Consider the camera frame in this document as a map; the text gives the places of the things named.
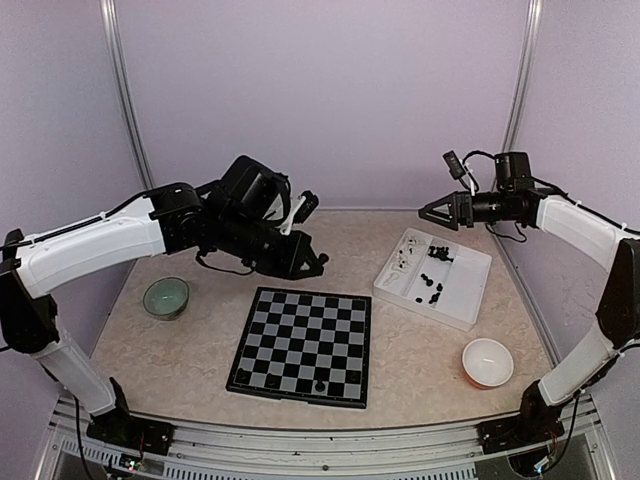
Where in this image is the white plastic piece tray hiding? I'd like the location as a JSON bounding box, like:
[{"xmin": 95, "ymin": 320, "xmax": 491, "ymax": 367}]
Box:
[{"xmin": 373, "ymin": 228, "xmax": 492, "ymax": 332}]

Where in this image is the black chess pieces pile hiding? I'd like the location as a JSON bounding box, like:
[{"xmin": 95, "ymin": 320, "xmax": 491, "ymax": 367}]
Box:
[{"xmin": 415, "ymin": 245, "xmax": 454, "ymax": 305}]

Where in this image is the aluminium front rail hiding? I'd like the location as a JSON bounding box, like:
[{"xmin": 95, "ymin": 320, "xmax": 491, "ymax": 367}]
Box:
[{"xmin": 34, "ymin": 396, "xmax": 617, "ymax": 479}]

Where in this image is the green glass bowl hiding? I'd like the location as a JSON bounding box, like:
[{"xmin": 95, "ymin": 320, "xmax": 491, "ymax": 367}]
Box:
[{"xmin": 142, "ymin": 277, "xmax": 190, "ymax": 321}]

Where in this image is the white chess pieces pile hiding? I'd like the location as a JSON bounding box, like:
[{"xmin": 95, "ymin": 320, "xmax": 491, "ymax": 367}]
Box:
[{"xmin": 391, "ymin": 235, "xmax": 425, "ymax": 273}]

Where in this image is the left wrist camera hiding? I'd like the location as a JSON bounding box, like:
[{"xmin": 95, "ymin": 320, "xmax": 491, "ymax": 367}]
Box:
[{"xmin": 278, "ymin": 190, "xmax": 319, "ymax": 236}]

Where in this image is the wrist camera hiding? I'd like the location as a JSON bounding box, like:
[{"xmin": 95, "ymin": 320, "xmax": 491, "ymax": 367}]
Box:
[
  {"xmin": 442, "ymin": 150, "xmax": 479, "ymax": 196},
  {"xmin": 278, "ymin": 190, "xmax": 319, "ymax": 236}
]

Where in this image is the black grey chessboard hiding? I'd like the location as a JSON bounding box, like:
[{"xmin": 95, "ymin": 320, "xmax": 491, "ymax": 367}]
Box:
[{"xmin": 226, "ymin": 286, "xmax": 372, "ymax": 409}]

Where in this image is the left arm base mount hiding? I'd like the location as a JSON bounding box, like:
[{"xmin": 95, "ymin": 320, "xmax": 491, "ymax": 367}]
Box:
[{"xmin": 87, "ymin": 416, "xmax": 174, "ymax": 456}]

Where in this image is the left aluminium frame post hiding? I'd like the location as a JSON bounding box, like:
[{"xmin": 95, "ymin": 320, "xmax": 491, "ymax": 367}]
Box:
[{"xmin": 100, "ymin": 0, "xmax": 155, "ymax": 189}]

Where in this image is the right aluminium frame post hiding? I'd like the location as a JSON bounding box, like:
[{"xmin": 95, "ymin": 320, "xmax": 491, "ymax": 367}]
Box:
[{"xmin": 501, "ymin": 0, "xmax": 544, "ymax": 151}]

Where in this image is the aluminium frame post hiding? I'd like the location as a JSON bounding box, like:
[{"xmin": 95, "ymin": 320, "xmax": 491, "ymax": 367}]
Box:
[
  {"xmin": 100, "ymin": 0, "xmax": 155, "ymax": 189},
  {"xmin": 501, "ymin": 0, "xmax": 544, "ymax": 151}
]

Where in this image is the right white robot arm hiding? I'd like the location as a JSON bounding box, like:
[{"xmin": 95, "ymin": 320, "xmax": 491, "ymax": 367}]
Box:
[{"xmin": 419, "ymin": 150, "xmax": 639, "ymax": 444}]

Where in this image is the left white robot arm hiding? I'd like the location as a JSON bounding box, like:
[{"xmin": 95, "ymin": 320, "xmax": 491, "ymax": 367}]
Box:
[{"xmin": 1, "ymin": 155, "xmax": 328, "ymax": 445}]

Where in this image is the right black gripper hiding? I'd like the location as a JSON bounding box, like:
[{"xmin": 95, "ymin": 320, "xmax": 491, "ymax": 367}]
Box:
[{"xmin": 420, "ymin": 189, "xmax": 519, "ymax": 230}]

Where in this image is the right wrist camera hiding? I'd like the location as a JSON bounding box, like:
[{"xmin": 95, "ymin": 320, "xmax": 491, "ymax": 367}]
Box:
[{"xmin": 442, "ymin": 150, "xmax": 479, "ymax": 196}]

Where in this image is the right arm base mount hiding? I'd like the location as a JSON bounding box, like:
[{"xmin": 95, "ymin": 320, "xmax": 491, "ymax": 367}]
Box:
[{"xmin": 477, "ymin": 416, "xmax": 565, "ymax": 455}]

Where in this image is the white orange bowl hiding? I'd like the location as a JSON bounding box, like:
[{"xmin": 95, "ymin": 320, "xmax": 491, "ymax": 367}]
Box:
[{"xmin": 461, "ymin": 338, "xmax": 514, "ymax": 389}]

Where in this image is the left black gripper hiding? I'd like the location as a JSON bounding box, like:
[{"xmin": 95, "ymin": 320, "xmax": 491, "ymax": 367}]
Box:
[{"xmin": 215, "ymin": 209, "xmax": 323, "ymax": 280}]

